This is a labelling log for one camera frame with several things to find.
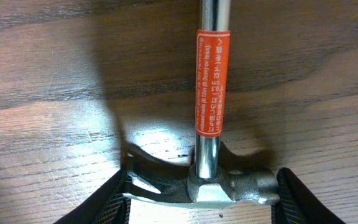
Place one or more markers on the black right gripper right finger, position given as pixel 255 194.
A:
pixel 298 205

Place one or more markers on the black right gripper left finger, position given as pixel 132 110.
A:
pixel 106 205

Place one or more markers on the small steel claw hammer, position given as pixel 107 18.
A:
pixel 206 185

